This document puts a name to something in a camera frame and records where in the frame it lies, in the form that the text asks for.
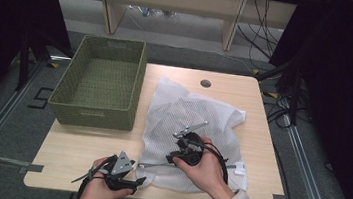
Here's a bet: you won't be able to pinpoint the person's left hand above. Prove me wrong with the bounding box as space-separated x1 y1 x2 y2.
76 153 138 199

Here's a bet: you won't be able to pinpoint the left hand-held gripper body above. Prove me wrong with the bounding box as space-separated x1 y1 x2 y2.
103 149 136 194

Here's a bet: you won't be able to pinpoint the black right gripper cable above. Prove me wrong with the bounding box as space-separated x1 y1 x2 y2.
198 142 233 185

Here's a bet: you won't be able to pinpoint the green woven basket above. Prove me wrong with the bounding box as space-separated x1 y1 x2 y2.
45 30 150 133

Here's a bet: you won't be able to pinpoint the person's right hand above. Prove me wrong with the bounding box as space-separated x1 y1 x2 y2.
167 133 243 199

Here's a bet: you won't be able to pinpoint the black floor cables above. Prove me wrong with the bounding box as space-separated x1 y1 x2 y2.
258 88 304 132

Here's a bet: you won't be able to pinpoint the white mesh laundry bag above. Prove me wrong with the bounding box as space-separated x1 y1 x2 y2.
133 73 261 199

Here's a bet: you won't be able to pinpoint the black hanging cables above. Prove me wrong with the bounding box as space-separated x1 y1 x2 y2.
233 0 287 64

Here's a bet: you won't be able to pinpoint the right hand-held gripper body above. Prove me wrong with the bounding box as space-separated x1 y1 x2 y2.
169 116 210 168

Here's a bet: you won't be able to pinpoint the clear plastic bag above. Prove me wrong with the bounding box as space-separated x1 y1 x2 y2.
128 5 178 21

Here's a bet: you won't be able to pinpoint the black metal stand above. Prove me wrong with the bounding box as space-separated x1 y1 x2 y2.
251 55 308 127
14 25 77 96

